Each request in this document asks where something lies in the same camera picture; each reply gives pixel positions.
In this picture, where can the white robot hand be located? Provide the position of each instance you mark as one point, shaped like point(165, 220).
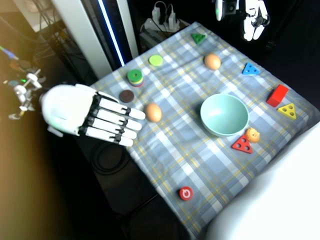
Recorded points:
point(67, 107)
point(253, 25)

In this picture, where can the brown egg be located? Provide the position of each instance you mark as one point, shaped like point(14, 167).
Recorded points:
point(212, 61)
point(153, 112)

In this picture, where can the teal bowl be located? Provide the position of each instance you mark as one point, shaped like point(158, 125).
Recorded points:
point(220, 120)

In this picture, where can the blue triangle block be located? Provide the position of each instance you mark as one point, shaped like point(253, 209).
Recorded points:
point(252, 68)

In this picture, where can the green triangle block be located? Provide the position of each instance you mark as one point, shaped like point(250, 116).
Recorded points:
point(198, 38)

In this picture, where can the brown disc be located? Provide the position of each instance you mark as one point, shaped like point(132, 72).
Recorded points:
point(126, 96)

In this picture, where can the white column with blue light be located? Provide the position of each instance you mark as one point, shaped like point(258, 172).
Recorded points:
point(80, 37)

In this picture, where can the stack of coloured rings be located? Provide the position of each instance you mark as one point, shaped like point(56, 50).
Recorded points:
point(135, 77)

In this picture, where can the red rectangular block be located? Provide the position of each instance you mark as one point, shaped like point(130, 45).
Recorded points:
point(276, 97)

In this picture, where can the white plug adapter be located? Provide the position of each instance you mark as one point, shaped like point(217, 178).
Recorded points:
point(156, 12)
point(172, 21)

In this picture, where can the yellow triangle block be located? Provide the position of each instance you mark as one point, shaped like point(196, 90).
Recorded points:
point(288, 110)

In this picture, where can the lime green disc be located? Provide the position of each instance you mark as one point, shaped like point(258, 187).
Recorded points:
point(155, 60)

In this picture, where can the white power strip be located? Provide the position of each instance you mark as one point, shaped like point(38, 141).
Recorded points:
point(152, 25)

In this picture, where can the orange lion toy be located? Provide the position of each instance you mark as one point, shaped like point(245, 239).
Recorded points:
point(252, 135)

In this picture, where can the blue plaid cloth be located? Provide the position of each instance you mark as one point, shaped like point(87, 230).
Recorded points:
point(175, 150)

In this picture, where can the red triangle block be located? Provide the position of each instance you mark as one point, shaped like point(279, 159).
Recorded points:
point(242, 145)

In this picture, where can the red disc with white symbol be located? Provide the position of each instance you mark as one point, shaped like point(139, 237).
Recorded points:
point(185, 193)

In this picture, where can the white blurred robot shell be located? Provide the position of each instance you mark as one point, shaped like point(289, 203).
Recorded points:
point(275, 200)

